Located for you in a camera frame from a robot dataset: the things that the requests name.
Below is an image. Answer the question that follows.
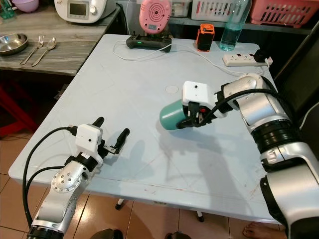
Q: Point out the teal mug with white bunny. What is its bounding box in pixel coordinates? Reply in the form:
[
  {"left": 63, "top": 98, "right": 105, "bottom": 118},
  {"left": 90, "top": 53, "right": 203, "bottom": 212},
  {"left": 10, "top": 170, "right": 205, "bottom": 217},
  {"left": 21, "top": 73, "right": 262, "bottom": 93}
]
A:
[{"left": 159, "top": 99, "right": 193, "bottom": 131}]

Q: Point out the white power strip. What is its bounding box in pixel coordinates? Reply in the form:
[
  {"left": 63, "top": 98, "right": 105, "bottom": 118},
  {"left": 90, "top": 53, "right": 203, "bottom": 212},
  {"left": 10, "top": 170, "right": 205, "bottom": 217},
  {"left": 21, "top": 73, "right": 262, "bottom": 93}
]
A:
[{"left": 223, "top": 53, "right": 272, "bottom": 67}]

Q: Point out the grey wooden counter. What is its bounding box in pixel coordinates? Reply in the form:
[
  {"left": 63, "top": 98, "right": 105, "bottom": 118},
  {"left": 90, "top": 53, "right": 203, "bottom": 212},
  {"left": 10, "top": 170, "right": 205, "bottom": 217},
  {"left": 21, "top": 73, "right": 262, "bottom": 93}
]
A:
[{"left": 0, "top": 5, "right": 120, "bottom": 76}]

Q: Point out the orange and black battery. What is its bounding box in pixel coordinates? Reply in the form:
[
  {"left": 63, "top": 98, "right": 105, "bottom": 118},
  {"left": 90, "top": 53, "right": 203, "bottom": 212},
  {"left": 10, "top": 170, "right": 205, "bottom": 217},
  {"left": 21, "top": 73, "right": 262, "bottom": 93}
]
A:
[{"left": 196, "top": 23, "right": 216, "bottom": 52}]

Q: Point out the clear plastic water bottle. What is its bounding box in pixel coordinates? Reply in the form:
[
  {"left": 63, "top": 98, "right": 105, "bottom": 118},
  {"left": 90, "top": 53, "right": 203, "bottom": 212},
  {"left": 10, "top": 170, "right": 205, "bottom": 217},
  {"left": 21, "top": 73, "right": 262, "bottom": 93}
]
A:
[{"left": 218, "top": 0, "right": 252, "bottom": 51}]

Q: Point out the dark robot left foot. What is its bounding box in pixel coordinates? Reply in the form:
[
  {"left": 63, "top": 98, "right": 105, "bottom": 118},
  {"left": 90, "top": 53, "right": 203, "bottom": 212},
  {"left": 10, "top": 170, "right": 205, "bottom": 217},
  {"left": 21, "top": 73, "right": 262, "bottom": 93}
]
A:
[{"left": 97, "top": 229, "right": 123, "bottom": 239}]

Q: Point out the dark robot foot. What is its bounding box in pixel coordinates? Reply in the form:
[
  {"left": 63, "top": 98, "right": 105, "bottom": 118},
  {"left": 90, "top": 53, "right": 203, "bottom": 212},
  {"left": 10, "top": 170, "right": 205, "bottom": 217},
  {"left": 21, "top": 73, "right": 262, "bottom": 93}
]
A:
[
  {"left": 97, "top": 229, "right": 123, "bottom": 239},
  {"left": 164, "top": 232, "right": 190, "bottom": 239}
]

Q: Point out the black plug adapter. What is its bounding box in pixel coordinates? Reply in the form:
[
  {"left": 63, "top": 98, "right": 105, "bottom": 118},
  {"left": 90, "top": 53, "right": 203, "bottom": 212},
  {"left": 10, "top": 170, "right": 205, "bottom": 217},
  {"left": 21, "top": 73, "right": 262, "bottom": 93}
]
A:
[{"left": 254, "top": 48, "right": 274, "bottom": 64}]

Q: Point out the black charging dock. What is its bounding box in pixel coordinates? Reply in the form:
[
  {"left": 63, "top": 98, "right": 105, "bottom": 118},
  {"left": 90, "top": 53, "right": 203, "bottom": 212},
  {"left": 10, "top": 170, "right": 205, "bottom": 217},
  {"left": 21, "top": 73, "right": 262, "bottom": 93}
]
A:
[{"left": 126, "top": 34, "right": 171, "bottom": 53}]

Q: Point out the red plastic stool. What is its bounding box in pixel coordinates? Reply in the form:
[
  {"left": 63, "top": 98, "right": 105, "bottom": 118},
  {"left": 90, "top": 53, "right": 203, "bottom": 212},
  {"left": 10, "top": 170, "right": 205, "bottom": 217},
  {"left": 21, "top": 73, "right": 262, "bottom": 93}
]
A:
[{"left": 0, "top": 85, "right": 30, "bottom": 135}]

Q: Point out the steel spoon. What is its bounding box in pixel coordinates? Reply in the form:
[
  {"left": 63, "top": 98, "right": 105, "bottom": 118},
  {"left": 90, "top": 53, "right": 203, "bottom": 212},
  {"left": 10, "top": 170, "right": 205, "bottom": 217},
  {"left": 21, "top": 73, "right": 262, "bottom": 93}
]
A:
[{"left": 31, "top": 37, "right": 56, "bottom": 67}]

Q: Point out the clear storage container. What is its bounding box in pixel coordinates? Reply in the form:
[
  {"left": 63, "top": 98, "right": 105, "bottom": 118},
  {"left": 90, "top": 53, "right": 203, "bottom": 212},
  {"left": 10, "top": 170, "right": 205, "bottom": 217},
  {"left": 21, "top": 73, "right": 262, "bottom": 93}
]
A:
[{"left": 169, "top": 0, "right": 192, "bottom": 18}]

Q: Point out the white plastic basket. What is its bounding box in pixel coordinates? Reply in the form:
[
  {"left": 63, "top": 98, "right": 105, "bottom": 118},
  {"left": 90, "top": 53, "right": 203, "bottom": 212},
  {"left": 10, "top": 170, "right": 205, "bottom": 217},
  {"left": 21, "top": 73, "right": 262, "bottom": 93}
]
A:
[{"left": 190, "top": 0, "right": 235, "bottom": 14}]

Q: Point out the pink round fan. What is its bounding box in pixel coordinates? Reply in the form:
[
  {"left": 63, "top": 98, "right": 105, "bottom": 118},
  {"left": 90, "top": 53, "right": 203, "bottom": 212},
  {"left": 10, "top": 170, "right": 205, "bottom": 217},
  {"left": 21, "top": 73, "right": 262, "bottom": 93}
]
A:
[{"left": 139, "top": 0, "right": 171, "bottom": 34}]

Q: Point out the white kitchen appliance with screen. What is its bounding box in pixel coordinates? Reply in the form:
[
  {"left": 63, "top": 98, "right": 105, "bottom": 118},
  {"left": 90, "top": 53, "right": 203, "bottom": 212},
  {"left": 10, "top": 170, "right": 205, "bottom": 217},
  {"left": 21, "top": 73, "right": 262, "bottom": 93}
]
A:
[{"left": 54, "top": 0, "right": 114, "bottom": 24}]

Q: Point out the dark robot right foot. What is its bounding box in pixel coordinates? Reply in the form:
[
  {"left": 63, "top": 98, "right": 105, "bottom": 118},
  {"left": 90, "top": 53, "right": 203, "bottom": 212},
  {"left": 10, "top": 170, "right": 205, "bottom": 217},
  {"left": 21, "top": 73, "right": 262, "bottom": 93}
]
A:
[{"left": 164, "top": 232, "right": 190, "bottom": 239}]

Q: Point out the stainless steel bowl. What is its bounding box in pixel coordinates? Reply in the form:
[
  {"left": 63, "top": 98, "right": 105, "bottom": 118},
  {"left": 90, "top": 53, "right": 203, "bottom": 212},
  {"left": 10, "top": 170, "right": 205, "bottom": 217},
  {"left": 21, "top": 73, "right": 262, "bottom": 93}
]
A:
[{"left": 0, "top": 33, "right": 29, "bottom": 56}]

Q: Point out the pink plastic basket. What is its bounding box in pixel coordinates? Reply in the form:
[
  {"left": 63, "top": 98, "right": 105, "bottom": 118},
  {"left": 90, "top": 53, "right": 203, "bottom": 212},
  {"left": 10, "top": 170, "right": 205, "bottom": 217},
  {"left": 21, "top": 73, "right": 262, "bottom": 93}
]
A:
[{"left": 251, "top": 0, "right": 317, "bottom": 28}]

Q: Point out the person's bare foot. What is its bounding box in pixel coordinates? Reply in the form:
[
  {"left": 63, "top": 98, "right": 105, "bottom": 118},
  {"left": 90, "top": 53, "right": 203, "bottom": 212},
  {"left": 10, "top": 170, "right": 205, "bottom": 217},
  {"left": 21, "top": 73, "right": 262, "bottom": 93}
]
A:
[{"left": 243, "top": 223, "right": 287, "bottom": 239}]

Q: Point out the small purple plastic bowl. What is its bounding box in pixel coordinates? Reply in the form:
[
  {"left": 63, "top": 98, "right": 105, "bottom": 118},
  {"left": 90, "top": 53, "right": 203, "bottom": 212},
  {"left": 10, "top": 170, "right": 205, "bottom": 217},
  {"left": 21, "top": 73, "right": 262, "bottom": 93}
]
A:
[{"left": 11, "top": 0, "right": 39, "bottom": 13}]

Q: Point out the green plastic bottle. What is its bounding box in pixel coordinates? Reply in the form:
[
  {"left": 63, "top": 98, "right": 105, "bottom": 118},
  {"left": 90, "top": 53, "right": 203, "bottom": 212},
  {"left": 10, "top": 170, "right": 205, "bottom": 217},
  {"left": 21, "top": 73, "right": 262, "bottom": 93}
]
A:
[{"left": 0, "top": 0, "right": 14, "bottom": 19}]

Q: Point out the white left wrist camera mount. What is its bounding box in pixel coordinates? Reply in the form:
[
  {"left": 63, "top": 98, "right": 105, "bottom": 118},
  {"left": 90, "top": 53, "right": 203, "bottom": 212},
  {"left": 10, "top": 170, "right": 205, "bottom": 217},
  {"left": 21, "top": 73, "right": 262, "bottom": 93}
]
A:
[{"left": 74, "top": 124, "right": 105, "bottom": 159}]

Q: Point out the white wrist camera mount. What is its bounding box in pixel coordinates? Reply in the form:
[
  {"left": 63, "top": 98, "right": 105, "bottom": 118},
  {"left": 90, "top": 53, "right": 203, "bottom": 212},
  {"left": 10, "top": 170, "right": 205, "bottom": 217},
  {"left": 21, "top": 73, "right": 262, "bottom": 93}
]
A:
[
  {"left": 74, "top": 124, "right": 105, "bottom": 159},
  {"left": 180, "top": 81, "right": 211, "bottom": 108}
]

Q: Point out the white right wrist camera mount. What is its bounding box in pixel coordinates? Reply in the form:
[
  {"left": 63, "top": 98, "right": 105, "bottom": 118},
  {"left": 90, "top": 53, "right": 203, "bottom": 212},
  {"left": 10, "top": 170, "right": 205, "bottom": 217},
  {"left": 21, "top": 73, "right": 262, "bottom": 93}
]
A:
[{"left": 180, "top": 81, "right": 211, "bottom": 108}]

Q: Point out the thin white cable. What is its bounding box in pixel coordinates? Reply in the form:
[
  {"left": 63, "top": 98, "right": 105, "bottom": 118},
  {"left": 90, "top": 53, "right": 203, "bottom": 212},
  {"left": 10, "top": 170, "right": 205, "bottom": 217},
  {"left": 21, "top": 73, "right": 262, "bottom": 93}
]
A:
[{"left": 113, "top": 40, "right": 226, "bottom": 63}]

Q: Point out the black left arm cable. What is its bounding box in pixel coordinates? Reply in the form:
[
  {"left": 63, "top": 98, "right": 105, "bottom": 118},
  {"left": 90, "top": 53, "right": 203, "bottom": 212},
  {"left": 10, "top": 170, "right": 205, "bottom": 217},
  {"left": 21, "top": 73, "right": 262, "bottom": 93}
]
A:
[
  {"left": 25, "top": 166, "right": 68, "bottom": 200},
  {"left": 21, "top": 127, "right": 79, "bottom": 235}
]

